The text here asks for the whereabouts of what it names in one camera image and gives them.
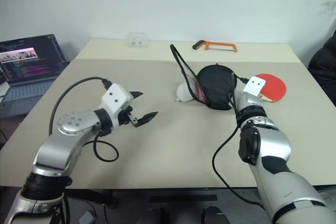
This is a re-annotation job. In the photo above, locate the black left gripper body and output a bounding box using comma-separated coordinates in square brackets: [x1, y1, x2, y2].
[111, 104, 139, 130]

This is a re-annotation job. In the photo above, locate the black and red paddle case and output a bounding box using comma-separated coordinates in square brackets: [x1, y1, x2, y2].
[170, 44, 238, 111]

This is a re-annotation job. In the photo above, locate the red table tennis paddle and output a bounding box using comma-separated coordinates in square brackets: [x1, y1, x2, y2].
[256, 73, 288, 103]

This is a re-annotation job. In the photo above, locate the clear plastic container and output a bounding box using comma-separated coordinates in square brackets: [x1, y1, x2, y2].
[124, 31, 150, 49]

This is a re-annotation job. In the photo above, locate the black bar under table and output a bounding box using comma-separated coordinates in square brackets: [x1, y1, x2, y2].
[149, 194, 218, 204]

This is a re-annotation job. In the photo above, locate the orange hacksaw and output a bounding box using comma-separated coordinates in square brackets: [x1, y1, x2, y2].
[192, 39, 239, 53]

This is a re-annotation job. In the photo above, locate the grey box on floor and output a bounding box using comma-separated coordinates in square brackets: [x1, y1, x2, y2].
[78, 210, 97, 224]

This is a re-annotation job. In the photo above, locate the grey open laptop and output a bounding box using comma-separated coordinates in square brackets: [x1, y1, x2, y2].
[0, 34, 69, 119]

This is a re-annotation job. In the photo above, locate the dark side desk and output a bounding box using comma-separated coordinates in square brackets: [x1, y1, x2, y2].
[0, 56, 78, 151]

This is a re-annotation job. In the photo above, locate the person in dark jacket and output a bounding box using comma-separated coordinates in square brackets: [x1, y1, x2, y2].
[307, 28, 336, 99]

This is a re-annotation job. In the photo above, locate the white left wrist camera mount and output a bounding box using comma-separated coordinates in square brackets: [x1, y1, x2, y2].
[101, 83, 134, 116]

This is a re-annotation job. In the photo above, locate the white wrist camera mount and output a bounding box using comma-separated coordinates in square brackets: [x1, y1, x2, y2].
[101, 83, 134, 116]
[243, 76, 267, 96]

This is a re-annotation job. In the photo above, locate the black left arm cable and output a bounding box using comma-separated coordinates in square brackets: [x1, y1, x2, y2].
[48, 77, 119, 162]

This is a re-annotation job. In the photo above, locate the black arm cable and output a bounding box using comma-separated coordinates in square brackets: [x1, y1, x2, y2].
[48, 77, 119, 162]
[212, 76, 265, 208]

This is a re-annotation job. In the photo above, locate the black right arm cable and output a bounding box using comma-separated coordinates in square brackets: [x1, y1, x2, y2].
[212, 76, 265, 208]

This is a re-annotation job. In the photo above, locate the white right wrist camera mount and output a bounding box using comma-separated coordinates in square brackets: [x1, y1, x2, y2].
[243, 76, 267, 96]

